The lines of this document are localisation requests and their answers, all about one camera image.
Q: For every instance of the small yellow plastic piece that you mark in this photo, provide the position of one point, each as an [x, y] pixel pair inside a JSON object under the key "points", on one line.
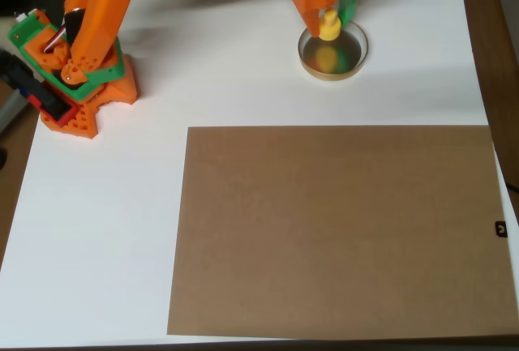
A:
{"points": [[329, 28]]}

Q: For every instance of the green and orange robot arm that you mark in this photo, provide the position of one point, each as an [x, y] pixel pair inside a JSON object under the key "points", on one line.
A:
{"points": [[97, 10]]}

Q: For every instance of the orange and green robot base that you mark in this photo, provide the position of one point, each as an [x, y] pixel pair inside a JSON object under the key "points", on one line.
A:
{"points": [[117, 87]]}

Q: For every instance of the round gold-rimmed dish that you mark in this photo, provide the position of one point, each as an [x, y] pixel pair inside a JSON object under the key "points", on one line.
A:
{"points": [[348, 63]]}

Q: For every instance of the brown cardboard mat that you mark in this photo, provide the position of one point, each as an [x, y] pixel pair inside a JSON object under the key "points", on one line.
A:
{"points": [[336, 233]]}

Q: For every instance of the small black tag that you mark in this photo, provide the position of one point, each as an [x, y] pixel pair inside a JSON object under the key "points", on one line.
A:
{"points": [[500, 228]]}

